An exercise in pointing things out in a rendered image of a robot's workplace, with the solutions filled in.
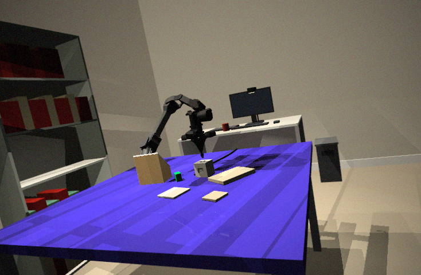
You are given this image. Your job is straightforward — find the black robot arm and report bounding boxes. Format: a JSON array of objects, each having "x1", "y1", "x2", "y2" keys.
[{"x1": 139, "y1": 94, "x2": 213, "y2": 155}]

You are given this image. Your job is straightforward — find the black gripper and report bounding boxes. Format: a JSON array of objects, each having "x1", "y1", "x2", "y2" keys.
[{"x1": 181, "y1": 122, "x2": 216, "y2": 152}]

